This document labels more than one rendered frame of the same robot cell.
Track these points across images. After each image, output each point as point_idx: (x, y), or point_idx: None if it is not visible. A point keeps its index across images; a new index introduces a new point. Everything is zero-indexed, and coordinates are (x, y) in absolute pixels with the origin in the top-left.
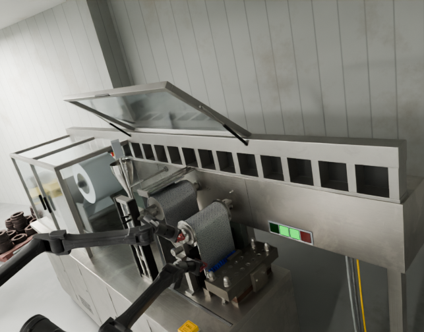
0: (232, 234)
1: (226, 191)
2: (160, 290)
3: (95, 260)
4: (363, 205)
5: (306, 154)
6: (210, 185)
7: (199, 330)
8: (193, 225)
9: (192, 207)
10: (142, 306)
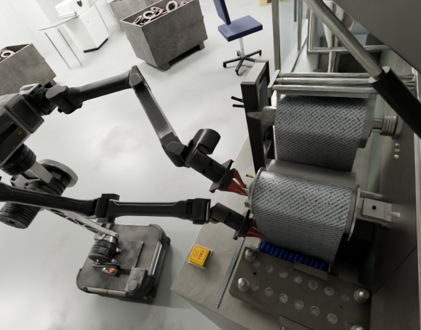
0: (361, 244)
1: (397, 199)
2: (165, 215)
3: (275, 103)
4: None
5: None
6: (401, 153)
7: (203, 268)
8: (260, 194)
9: (338, 156)
10: (132, 213)
